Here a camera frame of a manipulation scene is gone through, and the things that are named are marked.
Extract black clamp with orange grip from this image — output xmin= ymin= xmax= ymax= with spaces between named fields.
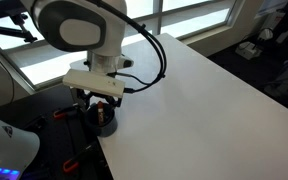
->
xmin=62 ymin=141 xmax=100 ymax=174
xmin=53 ymin=103 xmax=84 ymax=121

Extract black camera on mount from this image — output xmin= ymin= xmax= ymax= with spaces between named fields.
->
xmin=0 ymin=0 xmax=26 ymax=21

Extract dark teal mug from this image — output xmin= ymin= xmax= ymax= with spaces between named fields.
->
xmin=84 ymin=101 xmax=119 ymax=138

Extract small black bracket on board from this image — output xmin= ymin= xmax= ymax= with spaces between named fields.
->
xmin=25 ymin=114 xmax=48 ymax=133

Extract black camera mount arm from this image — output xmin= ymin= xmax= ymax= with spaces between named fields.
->
xmin=0 ymin=14 xmax=38 ymax=44

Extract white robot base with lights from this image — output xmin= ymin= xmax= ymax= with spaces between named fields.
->
xmin=0 ymin=110 xmax=41 ymax=180

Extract black wrist cable bundle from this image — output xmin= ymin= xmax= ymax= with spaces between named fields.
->
xmin=93 ymin=0 xmax=168 ymax=94

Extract thin black camera cable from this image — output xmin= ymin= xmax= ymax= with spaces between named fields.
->
xmin=0 ymin=19 xmax=17 ymax=104

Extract white device on floor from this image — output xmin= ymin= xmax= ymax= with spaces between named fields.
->
xmin=234 ymin=40 xmax=263 ymax=61

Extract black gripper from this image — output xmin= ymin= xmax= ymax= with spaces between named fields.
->
xmin=70 ymin=85 xmax=123 ymax=113

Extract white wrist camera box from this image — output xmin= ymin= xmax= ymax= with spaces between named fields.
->
xmin=62 ymin=68 xmax=126 ymax=99

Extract black perforated mounting board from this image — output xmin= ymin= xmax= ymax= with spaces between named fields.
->
xmin=0 ymin=83 xmax=114 ymax=180

